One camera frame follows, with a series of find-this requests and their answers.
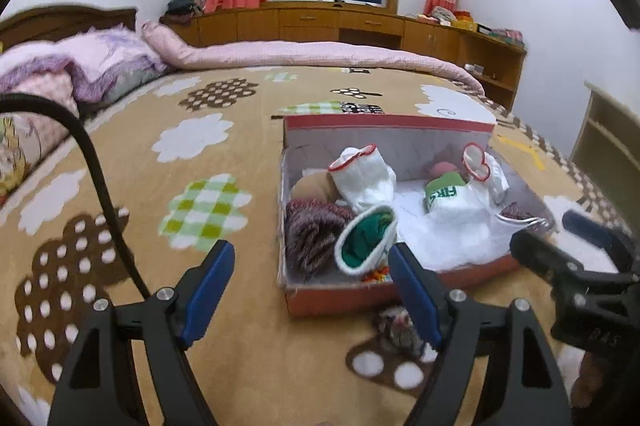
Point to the green white knitted sock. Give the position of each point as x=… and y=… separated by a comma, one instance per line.
x=360, y=241

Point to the person's right hand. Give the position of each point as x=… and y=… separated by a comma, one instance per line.
x=595, y=373

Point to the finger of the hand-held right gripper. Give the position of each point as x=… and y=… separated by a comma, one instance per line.
x=540, y=253
x=585, y=228

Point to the red white cardboard box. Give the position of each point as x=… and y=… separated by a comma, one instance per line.
x=400, y=136

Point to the pink soft ball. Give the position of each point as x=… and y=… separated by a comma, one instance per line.
x=442, y=168

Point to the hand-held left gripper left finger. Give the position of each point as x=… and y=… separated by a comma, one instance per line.
x=210, y=291

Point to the pink rolled quilt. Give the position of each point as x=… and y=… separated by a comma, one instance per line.
x=300, y=54

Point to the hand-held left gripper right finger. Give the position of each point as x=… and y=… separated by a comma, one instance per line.
x=415, y=296

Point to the long wooden cabinet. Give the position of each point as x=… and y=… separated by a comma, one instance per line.
x=310, y=21

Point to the purple ruffled pillow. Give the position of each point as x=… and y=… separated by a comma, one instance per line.
x=115, y=56

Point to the cartoon printed pillow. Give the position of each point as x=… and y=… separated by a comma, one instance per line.
x=20, y=146

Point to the white patterned cloth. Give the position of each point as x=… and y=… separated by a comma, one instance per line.
x=442, y=14

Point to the beige soft ball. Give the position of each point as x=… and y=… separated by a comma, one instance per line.
x=312, y=187

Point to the pile of folded clothes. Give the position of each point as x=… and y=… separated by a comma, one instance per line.
x=182, y=4

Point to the wooden headboard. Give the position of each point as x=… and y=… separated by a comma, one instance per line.
x=75, y=19

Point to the row of colourful boxes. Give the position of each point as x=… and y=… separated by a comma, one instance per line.
x=505, y=35

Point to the small patterned knit sock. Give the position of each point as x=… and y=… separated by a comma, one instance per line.
x=400, y=328

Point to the yellow storage box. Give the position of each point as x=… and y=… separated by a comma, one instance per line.
x=465, y=22

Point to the maroon knit sock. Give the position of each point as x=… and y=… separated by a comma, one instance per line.
x=312, y=236

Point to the light wooden shelf unit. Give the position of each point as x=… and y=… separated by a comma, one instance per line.
x=605, y=131

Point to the white glove red trim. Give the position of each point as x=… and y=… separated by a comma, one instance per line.
x=495, y=178
x=367, y=183

